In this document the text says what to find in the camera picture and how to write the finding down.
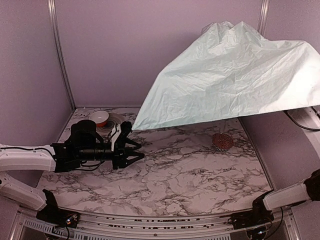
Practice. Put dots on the aluminium frame post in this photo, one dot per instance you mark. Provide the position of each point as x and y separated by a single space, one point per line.
263 15
59 52

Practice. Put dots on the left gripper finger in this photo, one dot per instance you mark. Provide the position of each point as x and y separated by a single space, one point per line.
132 157
130 145

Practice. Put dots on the front aluminium rail base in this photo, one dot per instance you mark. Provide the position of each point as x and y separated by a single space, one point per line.
98 226

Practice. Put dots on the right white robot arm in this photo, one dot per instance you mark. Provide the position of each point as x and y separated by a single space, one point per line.
288 147

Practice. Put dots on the mint green folding umbrella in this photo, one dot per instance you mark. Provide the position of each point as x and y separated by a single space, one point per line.
231 71

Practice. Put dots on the right aluminium frame post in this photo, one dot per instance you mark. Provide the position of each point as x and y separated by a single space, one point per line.
263 15

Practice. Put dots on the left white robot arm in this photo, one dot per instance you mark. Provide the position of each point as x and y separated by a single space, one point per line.
85 150

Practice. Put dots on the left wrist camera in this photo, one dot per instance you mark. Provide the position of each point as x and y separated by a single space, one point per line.
118 135

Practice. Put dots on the grey ringed plate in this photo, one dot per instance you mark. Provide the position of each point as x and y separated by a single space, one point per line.
113 119

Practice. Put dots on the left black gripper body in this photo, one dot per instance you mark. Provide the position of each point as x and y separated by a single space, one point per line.
118 154

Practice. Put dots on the orange white bowl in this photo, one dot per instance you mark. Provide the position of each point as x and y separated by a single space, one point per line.
100 118

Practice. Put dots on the left aluminium frame post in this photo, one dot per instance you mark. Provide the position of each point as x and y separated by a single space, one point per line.
59 52

